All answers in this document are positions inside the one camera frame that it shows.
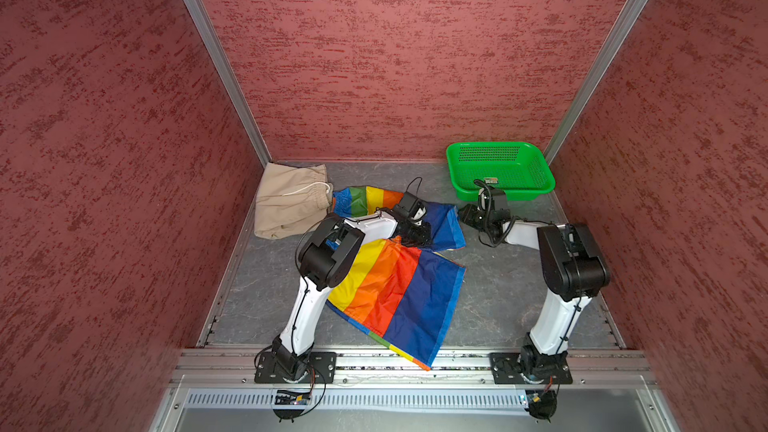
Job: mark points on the left aluminium corner post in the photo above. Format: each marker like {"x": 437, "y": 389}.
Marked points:
{"x": 218, "y": 56}

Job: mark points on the right circuit board with wires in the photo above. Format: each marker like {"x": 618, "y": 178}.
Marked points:
{"x": 542, "y": 404}

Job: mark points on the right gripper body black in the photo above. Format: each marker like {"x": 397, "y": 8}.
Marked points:
{"x": 488, "y": 217}

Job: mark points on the circuit board with wires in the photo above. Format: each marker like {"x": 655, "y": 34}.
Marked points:
{"x": 291, "y": 398}
{"x": 542, "y": 404}

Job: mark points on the right aluminium corner post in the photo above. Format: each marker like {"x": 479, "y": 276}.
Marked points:
{"x": 620, "y": 30}

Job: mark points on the slotted cable duct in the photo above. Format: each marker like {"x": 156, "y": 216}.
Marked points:
{"x": 505, "y": 402}

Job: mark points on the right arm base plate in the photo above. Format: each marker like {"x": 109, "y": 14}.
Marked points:
{"x": 530, "y": 368}

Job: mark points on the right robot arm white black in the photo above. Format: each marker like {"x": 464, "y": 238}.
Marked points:
{"x": 573, "y": 269}

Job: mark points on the multicolour shorts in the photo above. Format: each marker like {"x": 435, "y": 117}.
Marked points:
{"x": 404, "y": 297}

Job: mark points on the green plastic basket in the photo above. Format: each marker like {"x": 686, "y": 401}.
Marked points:
{"x": 521, "y": 168}

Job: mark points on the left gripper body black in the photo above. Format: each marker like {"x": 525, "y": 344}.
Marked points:
{"x": 415, "y": 234}

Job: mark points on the aluminium corner post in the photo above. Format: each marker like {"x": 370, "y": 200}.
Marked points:
{"x": 620, "y": 30}
{"x": 218, "y": 56}

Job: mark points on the left circuit board with wires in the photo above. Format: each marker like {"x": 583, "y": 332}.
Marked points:
{"x": 291, "y": 398}

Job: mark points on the beige shorts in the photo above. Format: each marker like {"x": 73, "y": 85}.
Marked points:
{"x": 291, "y": 200}

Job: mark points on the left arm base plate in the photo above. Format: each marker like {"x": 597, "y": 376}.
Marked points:
{"x": 320, "y": 365}

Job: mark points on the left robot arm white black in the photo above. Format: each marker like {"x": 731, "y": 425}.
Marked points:
{"x": 323, "y": 261}

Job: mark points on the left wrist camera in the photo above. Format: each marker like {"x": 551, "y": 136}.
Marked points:
{"x": 411, "y": 207}

